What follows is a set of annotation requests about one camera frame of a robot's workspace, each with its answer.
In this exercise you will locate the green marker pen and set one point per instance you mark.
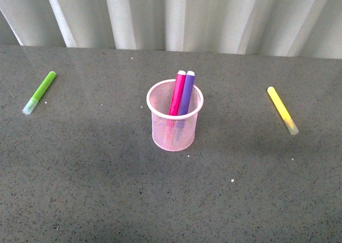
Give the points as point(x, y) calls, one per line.
point(38, 94)

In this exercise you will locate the white curtain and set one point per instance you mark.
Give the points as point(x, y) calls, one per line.
point(310, 28)

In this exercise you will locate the pink mesh cup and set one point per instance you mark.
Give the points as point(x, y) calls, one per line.
point(158, 101)

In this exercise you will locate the pink marker pen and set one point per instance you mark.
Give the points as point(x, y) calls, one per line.
point(175, 101)

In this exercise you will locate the yellow marker pen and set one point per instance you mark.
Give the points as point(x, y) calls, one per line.
point(285, 115)

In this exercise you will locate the purple marker pen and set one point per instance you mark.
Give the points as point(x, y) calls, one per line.
point(185, 101)

